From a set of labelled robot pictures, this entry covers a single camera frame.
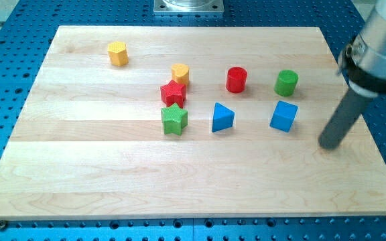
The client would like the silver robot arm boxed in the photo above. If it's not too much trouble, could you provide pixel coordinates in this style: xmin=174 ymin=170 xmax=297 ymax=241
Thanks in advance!
xmin=338 ymin=0 xmax=386 ymax=98

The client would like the green star block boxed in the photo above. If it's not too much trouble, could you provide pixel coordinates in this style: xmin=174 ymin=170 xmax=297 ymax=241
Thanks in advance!
xmin=161 ymin=103 xmax=188 ymax=135

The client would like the blue triangle block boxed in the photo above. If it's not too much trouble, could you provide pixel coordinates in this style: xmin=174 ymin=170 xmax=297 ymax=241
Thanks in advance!
xmin=212 ymin=102 xmax=235 ymax=133

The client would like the red star block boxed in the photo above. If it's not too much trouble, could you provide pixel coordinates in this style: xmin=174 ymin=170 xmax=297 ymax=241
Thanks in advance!
xmin=160 ymin=80 xmax=186 ymax=108

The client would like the yellow heart block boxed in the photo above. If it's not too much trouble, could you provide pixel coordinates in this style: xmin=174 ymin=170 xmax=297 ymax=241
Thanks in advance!
xmin=171 ymin=63 xmax=190 ymax=86

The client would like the red cylinder block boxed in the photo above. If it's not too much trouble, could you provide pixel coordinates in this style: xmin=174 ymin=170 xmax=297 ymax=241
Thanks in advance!
xmin=226 ymin=66 xmax=247 ymax=93

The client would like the light wooden board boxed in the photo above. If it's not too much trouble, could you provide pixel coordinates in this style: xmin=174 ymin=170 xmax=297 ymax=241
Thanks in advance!
xmin=0 ymin=25 xmax=386 ymax=220

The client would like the blue cube block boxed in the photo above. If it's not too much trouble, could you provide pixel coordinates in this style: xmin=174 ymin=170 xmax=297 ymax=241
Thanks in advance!
xmin=269 ymin=100 xmax=298 ymax=133

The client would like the yellow hexagon block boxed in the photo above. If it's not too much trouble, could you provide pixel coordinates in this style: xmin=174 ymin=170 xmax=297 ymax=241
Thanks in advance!
xmin=107 ymin=42 xmax=129 ymax=66

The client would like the green cylinder block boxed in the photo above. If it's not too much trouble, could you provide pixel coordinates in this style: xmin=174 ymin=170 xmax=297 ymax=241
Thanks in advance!
xmin=273 ymin=70 xmax=299 ymax=96

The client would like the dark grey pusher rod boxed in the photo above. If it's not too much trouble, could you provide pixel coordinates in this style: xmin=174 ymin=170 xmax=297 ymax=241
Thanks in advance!
xmin=318 ymin=88 xmax=373 ymax=150

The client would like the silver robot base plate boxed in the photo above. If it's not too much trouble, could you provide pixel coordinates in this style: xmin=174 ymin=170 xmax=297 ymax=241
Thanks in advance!
xmin=153 ymin=0 xmax=224 ymax=14

